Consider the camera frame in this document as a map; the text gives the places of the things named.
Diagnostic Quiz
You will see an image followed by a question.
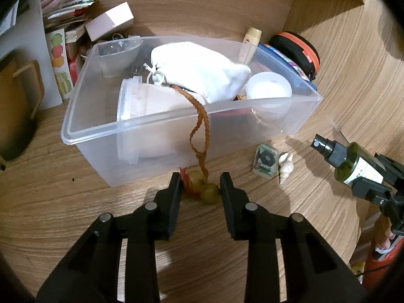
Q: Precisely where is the white document stand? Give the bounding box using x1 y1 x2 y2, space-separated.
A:
1 0 62 110

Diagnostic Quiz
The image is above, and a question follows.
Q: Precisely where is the orange sleeve forearm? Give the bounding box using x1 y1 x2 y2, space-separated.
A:
362 236 403 293

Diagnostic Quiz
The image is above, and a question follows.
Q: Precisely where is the stack of books and papers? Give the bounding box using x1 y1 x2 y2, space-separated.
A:
40 0 96 100

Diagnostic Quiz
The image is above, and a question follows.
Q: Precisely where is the blue patchwork pouch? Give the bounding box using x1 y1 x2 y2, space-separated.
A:
258 43 317 90

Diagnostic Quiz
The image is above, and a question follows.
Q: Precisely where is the clear plastic storage bin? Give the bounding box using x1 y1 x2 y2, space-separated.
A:
61 36 322 186

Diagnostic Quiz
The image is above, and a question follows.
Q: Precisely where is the beige lotion tube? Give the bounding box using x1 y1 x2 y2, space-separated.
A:
238 27 262 64

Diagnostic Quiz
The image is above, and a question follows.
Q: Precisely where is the small pink white box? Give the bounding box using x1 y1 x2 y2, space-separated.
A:
85 2 134 42

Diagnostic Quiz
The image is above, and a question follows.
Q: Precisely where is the white drawstring cloth bag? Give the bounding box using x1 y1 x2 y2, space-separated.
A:
146 41 251 103

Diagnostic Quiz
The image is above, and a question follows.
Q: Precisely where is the dark green spray bottle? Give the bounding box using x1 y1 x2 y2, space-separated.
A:
311 134 386 186

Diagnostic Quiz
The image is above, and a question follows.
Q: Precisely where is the black orange zipper case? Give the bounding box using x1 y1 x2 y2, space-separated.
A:
268 31 320 80

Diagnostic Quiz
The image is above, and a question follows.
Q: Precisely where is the translucent cylindrical cup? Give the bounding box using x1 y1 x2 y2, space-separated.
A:
116 76 197 164

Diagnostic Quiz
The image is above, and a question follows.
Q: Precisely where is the small green card packet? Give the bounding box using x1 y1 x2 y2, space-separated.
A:
252 143 279 179

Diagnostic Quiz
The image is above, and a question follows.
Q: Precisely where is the clear plastic bowl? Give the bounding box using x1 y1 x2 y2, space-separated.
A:
96 37 143 79

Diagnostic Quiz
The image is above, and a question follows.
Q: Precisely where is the green gourd charm with cord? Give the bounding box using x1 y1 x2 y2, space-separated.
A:
170 85 221 205

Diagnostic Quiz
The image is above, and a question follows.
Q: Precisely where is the white round jar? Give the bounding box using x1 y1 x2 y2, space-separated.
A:
245 71 292 118

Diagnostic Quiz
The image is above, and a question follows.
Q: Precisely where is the red velvet drawstring pouch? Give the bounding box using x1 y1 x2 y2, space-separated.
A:
214 107 259 122

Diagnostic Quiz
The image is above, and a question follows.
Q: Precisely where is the white seashell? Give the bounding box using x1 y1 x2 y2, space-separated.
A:
279 153 294 185

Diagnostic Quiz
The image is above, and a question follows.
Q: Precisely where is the person right hand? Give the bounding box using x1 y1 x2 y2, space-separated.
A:
374 214 395 250

